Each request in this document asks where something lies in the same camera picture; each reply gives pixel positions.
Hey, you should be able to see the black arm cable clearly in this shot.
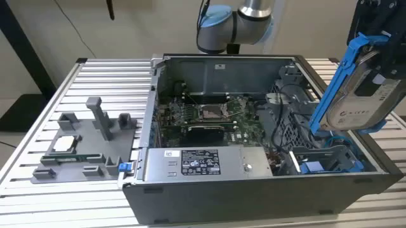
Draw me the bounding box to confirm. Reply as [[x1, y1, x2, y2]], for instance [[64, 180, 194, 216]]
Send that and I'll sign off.
[[198, 0, 212, 29]]

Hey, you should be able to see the black slanted pole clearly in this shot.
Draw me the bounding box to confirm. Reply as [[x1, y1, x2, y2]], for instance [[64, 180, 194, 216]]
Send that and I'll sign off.
[[0, 0, 59, 96]]

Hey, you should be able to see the gray metal disk cage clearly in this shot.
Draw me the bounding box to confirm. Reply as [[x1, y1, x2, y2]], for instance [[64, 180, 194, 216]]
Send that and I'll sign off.
[[257, 79, 321, 152]]

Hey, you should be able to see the thin black wall cable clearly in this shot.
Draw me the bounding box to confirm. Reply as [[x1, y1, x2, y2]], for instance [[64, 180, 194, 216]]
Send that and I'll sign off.
[[52, 0, 98, 59]]

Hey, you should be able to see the silver CPU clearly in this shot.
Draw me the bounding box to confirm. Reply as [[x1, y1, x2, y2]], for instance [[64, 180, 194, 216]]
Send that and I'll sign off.
[[52, 136, 79, 152]]

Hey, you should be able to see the green motherboard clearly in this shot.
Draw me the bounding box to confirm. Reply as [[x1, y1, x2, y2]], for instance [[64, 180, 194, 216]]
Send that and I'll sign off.
[[156, 95, 277, 149]]

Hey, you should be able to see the gray parts rack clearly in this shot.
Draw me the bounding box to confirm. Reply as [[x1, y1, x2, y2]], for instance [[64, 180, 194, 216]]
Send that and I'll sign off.
[[29, 96, 140, 185]]

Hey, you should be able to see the black hanging stick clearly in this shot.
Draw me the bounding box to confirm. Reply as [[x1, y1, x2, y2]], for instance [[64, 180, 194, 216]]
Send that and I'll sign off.
[[106, 0, 116, 21]]

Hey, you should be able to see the blue plastic disk carrier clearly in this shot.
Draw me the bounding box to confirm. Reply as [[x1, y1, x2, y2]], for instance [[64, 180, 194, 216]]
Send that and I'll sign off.
[[299, 159, 366, 175]]

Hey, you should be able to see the CPU socket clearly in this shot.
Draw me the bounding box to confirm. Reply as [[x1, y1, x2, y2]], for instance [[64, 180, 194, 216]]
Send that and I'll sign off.
[[196, 104, 228, 121]]

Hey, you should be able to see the blue disk wire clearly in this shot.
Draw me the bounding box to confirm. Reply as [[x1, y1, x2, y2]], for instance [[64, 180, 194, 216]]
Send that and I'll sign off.
[[326, 134, 355, 155]]

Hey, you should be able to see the black flat floor object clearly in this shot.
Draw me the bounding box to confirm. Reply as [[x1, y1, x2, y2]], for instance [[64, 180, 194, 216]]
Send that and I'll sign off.
[[0, 94, 50, 133]]

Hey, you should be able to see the long black case wire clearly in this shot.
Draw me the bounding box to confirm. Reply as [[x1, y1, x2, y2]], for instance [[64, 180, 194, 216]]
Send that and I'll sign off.
[[271, 84, 293, 152]]

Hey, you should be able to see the green RAM stick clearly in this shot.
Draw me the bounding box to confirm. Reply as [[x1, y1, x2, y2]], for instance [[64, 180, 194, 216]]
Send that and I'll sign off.
[[43, 153, 100, 162]]

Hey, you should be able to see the black graphics card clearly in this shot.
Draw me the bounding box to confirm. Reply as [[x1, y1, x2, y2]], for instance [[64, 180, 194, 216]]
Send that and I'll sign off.
[[186, 125, 227, 147]]

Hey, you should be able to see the hard disk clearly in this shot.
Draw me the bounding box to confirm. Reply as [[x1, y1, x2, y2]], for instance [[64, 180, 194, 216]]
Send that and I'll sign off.
[[309, 32, 406, 136]]

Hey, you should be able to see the black disk wire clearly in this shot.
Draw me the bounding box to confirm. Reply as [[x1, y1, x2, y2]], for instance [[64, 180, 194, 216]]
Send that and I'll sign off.
[[290, 110, 319, 143]]

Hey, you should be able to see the black open PC case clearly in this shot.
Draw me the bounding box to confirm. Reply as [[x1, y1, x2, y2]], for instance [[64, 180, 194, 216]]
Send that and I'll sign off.
[[116, 53, 405, 225]]

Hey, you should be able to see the silver power supply unit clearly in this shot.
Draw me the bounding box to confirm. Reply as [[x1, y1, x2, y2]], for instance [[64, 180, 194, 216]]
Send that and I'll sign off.
[[142, 146, 274, 182]]

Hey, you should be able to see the blue case latch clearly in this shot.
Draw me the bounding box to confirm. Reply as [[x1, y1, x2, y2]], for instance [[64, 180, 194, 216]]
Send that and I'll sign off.
[[116, 162, 134, 173]]

